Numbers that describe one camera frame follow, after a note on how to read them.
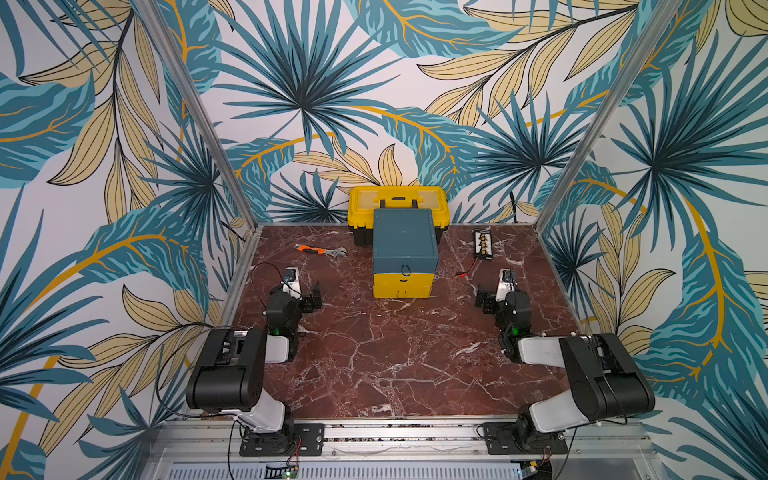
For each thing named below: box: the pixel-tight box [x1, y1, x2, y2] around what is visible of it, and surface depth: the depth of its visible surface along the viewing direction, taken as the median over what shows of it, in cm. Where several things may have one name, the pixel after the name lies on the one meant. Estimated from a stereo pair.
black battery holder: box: [474, 228, 493, 260], surface depth 115 cm
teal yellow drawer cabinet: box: [372, 208, 439, 299], surface depth 88 cm
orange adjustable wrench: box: [294, 244, 347, 258], surface depth 112 cm
